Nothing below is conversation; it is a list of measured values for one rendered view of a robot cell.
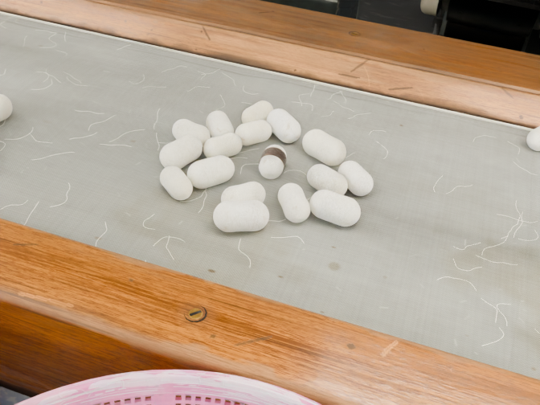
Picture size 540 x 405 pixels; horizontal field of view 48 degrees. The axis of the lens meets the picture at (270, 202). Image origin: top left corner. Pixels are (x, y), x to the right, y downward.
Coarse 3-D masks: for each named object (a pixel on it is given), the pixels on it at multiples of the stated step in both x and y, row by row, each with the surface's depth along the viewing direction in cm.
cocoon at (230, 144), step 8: (224, 136) 47; (232, 136) 47; (208, 144) 46; (216, 144) 46; (224, 144) 46; (232, 144) 47; (240, 144) 47; (208, 152) 46; (216, 152) 46; (224, 152) 46; (232, 152) 47
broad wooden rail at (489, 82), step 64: (0, 0) 66; (64, 0) 65; (128, 0) 65; (192, 0) 66; (256, 0) 67; (256, 64) 60; (320, 64) 59; (384, 64) 58; (448, 64) 58; (512, 64) 59
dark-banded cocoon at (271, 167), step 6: (282, 150) 46; (264, 156) 45; (270, 156) 45; (264, 162) 45; (270, 162) 45; (276, 162) 45; (282, 162) 45; (264, 168) 45; (270, 168) 45; (276, 168) 45; (282, 168) 45; (264, 174) 45; (270, 174) 45; (276, 174) 45
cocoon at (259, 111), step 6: (258, 102) 51; (264, 102) 51; (246, 108) 50; (252, 108) 50; (258, 108) 50; (264, 108) 51; (270, 108) 51; (246, 114) 50; (252, 114) 50; (258, 114) 50; (264, 114) 51; (246, 120) 50; (252, 120) 50; (258, 120) 50; (264, 120) 51
